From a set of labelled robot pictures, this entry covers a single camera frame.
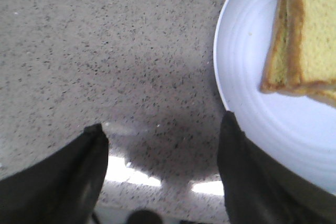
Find bread slice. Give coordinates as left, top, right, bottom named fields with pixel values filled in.
left=280, top=0, right=335, bottom=106
left=260, top=0, right=290, bottom=93

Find light blue round plate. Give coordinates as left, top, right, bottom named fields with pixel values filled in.
left=213, top=0, right=335, bottom=193

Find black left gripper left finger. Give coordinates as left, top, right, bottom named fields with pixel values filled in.
left=1, top=124, right=109, bottom=223

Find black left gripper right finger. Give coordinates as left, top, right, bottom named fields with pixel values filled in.
left=217, top=111, right=335, bottom=223

